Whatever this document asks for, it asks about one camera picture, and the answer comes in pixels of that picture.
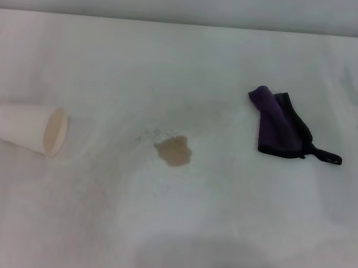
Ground purple rag with black trim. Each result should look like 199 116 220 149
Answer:
239 83 352 167

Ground white paper cup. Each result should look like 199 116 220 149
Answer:
0 97 72 161

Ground brown water stain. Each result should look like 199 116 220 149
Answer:
151 131 196 171

